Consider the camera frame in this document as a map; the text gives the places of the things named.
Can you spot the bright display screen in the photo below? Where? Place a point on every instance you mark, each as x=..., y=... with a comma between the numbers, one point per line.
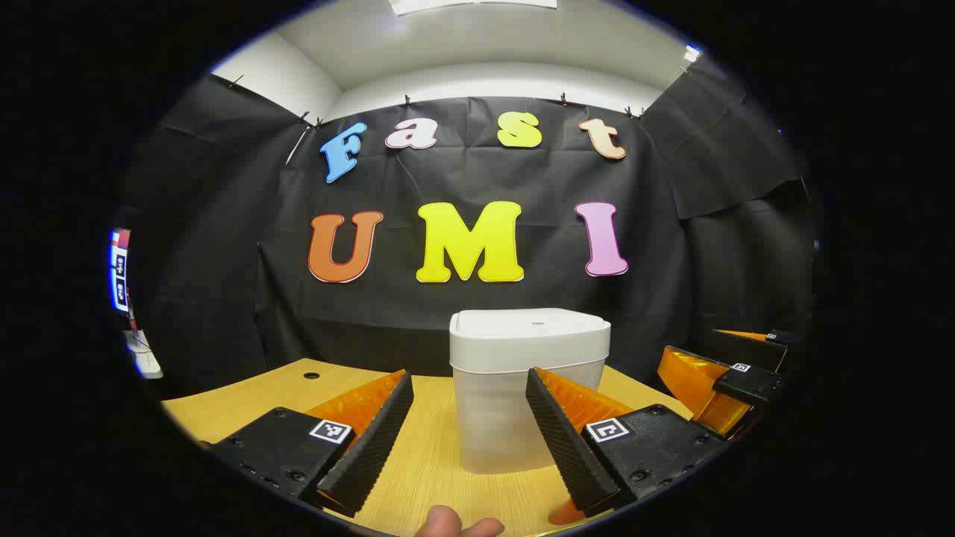
x=119, y=268

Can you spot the black backdrop cloth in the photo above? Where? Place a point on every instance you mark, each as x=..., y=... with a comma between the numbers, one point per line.
x=522, y=186

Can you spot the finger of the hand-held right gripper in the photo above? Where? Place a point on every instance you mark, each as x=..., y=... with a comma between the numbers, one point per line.
x=746, y=349
x=746, y=386

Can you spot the small ceiling light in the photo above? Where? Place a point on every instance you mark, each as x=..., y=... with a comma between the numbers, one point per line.
x=692, y=53

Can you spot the long ceiling light panel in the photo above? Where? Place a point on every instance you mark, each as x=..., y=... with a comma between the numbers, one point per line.
x=470, y=5

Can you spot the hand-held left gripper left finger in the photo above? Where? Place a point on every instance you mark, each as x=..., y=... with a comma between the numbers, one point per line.
x=373, y=440

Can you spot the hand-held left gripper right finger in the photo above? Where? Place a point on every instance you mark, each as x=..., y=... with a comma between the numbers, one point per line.
x=567, y=440

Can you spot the wooden desktop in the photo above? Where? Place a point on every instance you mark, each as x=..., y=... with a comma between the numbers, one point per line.
x=433, y=447

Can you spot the white desktop garbage bin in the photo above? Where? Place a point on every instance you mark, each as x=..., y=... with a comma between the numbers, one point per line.
x=492, y=350

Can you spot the white side table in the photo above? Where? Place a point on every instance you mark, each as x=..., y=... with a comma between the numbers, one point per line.
x=142, y=354

